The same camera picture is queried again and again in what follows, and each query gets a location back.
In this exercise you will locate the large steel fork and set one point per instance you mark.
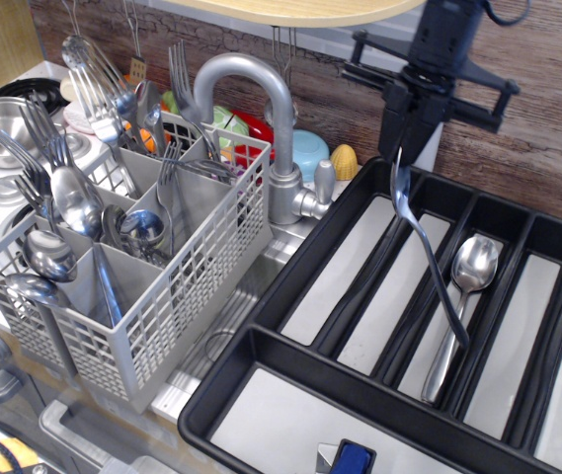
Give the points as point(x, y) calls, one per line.
point(103, 118)

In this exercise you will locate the steel spoon front left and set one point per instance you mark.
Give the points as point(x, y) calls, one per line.
point(50, 256)

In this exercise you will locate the steel fork back compartment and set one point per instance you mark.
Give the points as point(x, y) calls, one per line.
point(184, 97)

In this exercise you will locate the big steel spoon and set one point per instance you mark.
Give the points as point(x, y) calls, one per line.
point(400, 182)

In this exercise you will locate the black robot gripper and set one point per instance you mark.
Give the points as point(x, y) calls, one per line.
point(418, 79)

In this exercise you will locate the black cutlery tray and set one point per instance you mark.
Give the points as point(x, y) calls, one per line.
point(341, 344)

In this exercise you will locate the light wooden round shelf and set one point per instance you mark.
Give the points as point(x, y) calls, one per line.
point(306, 13)

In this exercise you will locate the steel fork compartment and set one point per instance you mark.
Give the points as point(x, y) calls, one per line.
point(184, 97)
point(165, 185)

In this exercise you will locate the silver kitchen faucet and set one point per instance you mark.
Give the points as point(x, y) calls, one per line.
point(289, 200)

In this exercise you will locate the slotted steel spoon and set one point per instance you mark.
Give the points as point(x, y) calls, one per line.
point(83, 53)

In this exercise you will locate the light blue toy bowl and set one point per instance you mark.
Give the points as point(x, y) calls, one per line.
point(308, 150)

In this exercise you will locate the red toy pepper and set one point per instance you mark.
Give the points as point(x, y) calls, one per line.
point(248, 125)

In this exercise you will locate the grey plastic cutlery basket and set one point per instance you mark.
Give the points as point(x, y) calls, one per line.
point(165, 307)

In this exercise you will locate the steel fork left cluster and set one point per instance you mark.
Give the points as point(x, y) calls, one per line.
point(35, 183)

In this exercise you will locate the steel fork middle compartment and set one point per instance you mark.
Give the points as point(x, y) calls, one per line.
point(165, 185)

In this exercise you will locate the yellow toy corn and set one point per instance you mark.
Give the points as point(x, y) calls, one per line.
point(345, 162)

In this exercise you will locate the steel spoon in tray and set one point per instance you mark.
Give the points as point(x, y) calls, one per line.
point(473, 269)

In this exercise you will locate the steel spoon lowest left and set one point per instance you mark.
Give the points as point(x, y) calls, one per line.
point(36, 288)

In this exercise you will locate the steel spoon behind centre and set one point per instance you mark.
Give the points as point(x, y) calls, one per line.
point(78, 201)

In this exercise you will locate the blue block bottom edge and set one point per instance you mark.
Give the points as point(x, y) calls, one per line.
point(352, 458)

